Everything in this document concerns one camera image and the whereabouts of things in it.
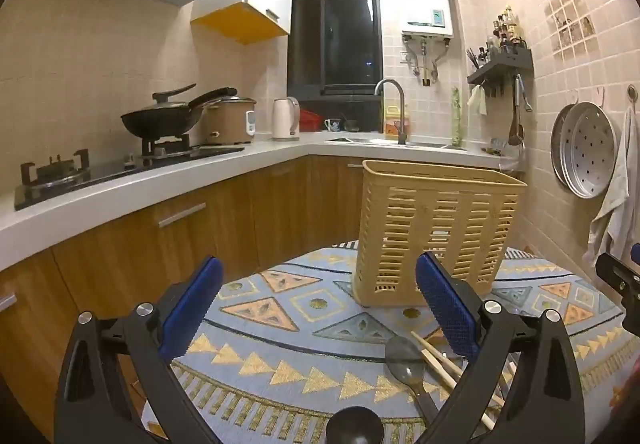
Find dark wall spice rack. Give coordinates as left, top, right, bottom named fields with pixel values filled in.
left=467, top=49, right=533, bottom=97

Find wooden base cabinets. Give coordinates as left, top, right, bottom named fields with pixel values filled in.
left=0, top=154, right=523, bottom=425

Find white hanging cloth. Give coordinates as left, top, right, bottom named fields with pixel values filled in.
left=467, top=85, right=488, bottom=116

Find green patterned tall bottle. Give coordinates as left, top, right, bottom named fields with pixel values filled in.
left=451, top=86, right=462, bottom=147

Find white kitchen countertop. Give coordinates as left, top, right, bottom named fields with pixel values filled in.
left=0, top=131, right=523, bottom=272

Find plain metal steamer tray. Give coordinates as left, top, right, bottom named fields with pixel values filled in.
left=551, top=104, right=581, bottom=190

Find perforated metal steamer tray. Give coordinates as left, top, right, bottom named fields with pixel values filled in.
left=570, top=101, right=621, bottom=199

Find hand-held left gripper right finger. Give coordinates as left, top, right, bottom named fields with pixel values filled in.
left=415, top=251, right=586, bottom=444

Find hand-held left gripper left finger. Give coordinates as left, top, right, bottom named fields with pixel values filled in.
left=54, top=255, right=223, bottom=444

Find glass pot lid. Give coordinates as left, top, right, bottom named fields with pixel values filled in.
left=500, top=138, right=527, bottom=175

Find black wok lid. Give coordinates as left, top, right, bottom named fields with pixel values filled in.
left=135, top=84, right=197, bottom=114

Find black wok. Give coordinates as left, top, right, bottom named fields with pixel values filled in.
left=121, top=86, right=238, bottom=140

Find steel kitchen faucet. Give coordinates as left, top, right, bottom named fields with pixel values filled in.
left=375, top=79, right=408, bottom=146

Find beige plastic slotted basket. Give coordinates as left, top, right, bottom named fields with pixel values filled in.
left=352, top=159, right=528, bottom=307

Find dark kitchen window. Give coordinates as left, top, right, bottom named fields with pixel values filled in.
left=287, top=0, right=386, bottom=132

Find black gas stove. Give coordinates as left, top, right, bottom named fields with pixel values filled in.
left=14, top=144, right=246, bottom=212

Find beige rice cooker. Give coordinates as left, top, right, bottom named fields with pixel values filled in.
left=200, top=96, right=257, bottom=146

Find blue patterned tablecloth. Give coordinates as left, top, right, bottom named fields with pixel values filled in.
left=135, top=241, right=640, bottom=444

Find grey kitchen tongs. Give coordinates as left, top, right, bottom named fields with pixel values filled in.
left=515, top=74, right=533, bottom=112

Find hanging metal ladle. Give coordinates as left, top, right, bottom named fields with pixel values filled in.
left=509, top=94, right=525, bottom=147

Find yellow oil bottle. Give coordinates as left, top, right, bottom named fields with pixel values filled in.
left=383, top=104, right=410, bottom=135

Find wooden chopstick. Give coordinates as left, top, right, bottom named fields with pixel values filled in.
left=411, top=330, right=505, bottom=407
left=419, top=349, right=496, bottom=431

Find row of condiment bottles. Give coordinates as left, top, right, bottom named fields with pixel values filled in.
left=492, top=5, right=528, bottom=52

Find white hanging towel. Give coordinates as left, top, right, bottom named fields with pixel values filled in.
left=587, top=106, right=640, bottom=265

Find steel kitchen sink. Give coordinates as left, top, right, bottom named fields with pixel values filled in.
left=324, top=136, right=471, bottom=152

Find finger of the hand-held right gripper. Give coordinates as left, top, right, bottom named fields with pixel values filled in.
left=595, top=251, right=640, bottom=325

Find water heater pipes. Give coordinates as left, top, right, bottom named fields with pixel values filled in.
left=402, top=35, right=451, bottom=86

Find white electric kettle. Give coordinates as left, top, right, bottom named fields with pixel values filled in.
left=271, top=97, right=301, bottom=142

